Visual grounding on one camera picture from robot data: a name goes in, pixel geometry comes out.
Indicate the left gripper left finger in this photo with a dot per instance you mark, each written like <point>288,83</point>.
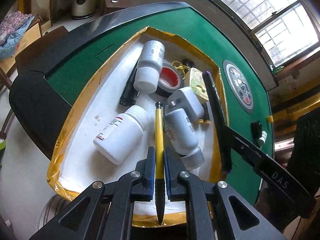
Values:
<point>104,211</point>

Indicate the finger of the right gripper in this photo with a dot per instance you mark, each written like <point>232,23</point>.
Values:
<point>268,169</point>

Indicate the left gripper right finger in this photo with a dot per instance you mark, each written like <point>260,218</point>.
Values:
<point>213,210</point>

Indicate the long black marker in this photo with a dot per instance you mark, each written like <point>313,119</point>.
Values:
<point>219,121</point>

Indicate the yellow and black pen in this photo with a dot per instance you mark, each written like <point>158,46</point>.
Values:
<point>159,163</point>

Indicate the small white bottle on table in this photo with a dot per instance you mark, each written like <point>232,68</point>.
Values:
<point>262,139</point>

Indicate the small yellow cylinder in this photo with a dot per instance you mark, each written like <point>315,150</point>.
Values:
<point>269,119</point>

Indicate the white pill bottle red label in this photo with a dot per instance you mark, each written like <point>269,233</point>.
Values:
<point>121,135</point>

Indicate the white bottle lower right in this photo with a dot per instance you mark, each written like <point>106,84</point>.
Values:
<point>181,133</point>

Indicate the green felt table mat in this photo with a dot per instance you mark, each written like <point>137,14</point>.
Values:
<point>73,72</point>

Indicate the round silver table emblem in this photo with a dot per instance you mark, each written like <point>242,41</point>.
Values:
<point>239,86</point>

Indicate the white power adapter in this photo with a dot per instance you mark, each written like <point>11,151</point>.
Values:
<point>186,99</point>

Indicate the white tray with yellow rim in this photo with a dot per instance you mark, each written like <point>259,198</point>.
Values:
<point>76,163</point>

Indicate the black flashlight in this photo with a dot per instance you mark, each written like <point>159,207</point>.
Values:
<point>130,94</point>

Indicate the red and black tape roll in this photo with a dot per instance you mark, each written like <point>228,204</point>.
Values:
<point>170,80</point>

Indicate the white bottle upper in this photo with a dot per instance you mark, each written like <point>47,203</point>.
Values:
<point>149,67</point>

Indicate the window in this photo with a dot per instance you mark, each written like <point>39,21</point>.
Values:
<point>282,30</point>

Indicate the floral blue cloth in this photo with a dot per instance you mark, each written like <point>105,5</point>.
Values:
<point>13,28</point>

